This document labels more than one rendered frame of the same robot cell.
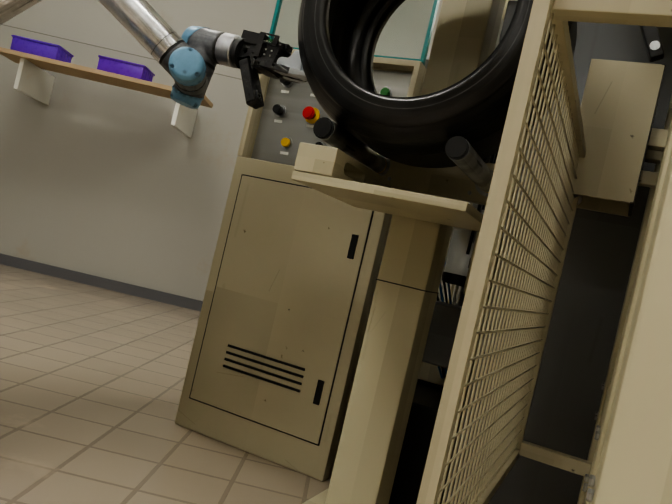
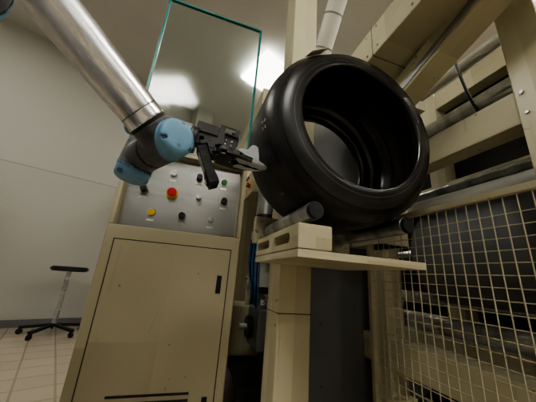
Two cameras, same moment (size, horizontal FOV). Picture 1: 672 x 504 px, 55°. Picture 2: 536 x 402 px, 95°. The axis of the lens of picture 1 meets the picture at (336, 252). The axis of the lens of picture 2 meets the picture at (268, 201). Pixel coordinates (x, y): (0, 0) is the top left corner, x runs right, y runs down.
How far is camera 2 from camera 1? 1.10 m
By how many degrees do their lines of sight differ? 43
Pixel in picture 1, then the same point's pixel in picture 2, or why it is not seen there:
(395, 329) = (297, 348)
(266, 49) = (226, 139)
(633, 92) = not seen: hidden behind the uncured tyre
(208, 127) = not seen: outside the picture
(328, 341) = (206, 361)
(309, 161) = (311, 239)
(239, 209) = (112, 267)
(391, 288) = (289, 317)
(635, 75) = not seen: hidden behind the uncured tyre
